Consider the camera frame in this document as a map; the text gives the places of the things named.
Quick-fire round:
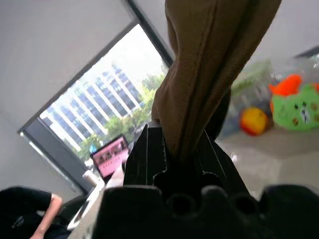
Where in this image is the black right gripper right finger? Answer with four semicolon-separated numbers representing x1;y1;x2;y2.
195;129;250;199

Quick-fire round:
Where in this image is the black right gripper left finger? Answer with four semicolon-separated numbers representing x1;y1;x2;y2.
123;124;168;187

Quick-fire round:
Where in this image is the brown fabric cloth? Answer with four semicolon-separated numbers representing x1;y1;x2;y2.
151;0;282;162

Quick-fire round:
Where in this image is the grey laptop with pink screen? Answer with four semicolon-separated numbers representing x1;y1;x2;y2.
67;134;129;231

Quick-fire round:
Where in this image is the red yellow toy apple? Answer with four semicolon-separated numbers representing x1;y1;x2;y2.
239;107;269;136

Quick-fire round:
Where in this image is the person in black shirt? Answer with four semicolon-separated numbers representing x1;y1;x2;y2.
0;186;72;239

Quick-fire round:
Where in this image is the dark window frame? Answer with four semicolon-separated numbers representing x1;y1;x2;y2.
17;0;175;194

